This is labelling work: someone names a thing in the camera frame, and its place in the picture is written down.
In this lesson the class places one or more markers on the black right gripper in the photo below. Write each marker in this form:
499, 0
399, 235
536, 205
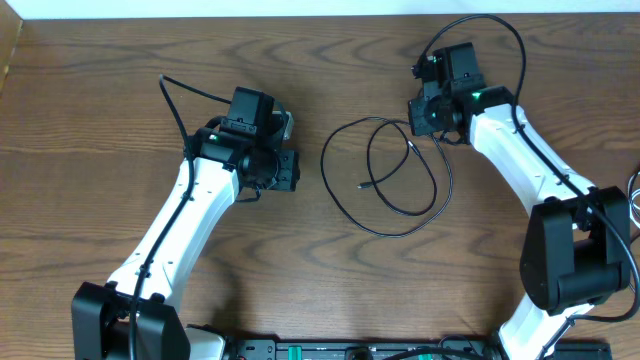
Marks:
418, 124

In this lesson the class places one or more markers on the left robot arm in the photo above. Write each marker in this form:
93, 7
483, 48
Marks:
134, 315

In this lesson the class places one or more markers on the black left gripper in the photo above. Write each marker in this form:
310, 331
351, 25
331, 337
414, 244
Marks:
291, 171

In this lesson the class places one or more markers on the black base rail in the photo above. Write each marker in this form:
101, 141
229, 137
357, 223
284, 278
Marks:
320, 350

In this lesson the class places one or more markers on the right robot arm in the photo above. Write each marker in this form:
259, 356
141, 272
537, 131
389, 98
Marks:
573, 257

